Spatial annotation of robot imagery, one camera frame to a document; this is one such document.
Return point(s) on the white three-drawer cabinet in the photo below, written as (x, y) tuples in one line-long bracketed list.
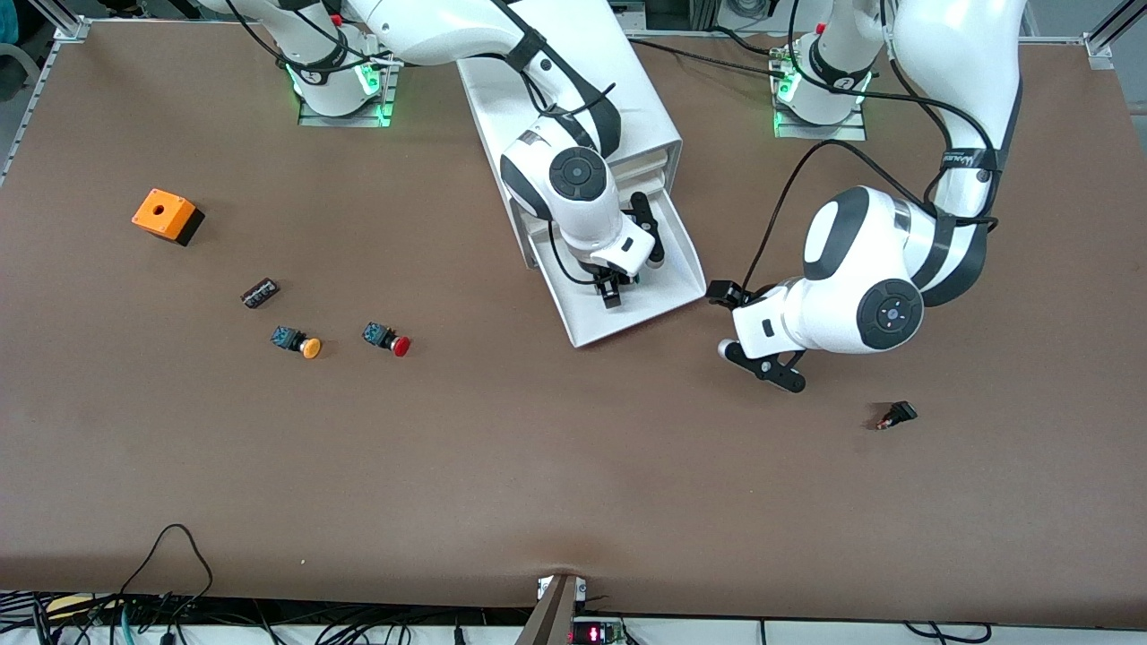
[(645, 98)]

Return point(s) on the brown camera pole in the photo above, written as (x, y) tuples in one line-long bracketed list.
[(551, 618)]

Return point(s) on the white middle cabinet drawer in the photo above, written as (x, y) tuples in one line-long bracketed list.
[(650, 182)]

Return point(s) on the orange box with black base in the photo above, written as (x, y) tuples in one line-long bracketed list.
[(161, 213)]

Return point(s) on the white lowest cabinet drawer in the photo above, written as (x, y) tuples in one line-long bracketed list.
[(676, 269)]

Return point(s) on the long aluminium frame rail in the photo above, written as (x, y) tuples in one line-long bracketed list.
[(38, 98)]

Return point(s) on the short aluminium frame profile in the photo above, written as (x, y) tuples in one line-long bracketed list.
[(63, 22)]

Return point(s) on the small device red display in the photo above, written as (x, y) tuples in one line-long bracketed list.
[(596, 634)]

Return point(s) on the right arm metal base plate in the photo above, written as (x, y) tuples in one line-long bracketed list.
[(340, 121)]

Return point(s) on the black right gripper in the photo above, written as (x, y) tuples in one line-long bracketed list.
[(609, 287)]

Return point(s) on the yellow push button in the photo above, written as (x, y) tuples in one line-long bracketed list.
[(309, 348)]

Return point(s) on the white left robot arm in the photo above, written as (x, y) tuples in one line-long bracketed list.
[(860, 269)]

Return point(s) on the white highest cabinet drawer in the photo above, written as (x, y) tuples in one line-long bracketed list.
[(650, 161)]

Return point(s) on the small dark contact block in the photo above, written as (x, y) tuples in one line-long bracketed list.
[(260, 293)]

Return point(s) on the black square switch red terminal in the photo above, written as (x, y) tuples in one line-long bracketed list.
[(898, 415)]

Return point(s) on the red push button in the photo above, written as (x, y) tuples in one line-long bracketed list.
[(385, 339)]

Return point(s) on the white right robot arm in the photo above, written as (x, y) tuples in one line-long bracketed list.
[(573, 193)]

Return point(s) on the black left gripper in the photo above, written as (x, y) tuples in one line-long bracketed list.
[(724, 292)]

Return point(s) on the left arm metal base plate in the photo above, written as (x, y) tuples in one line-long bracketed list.
[(820, 133)]

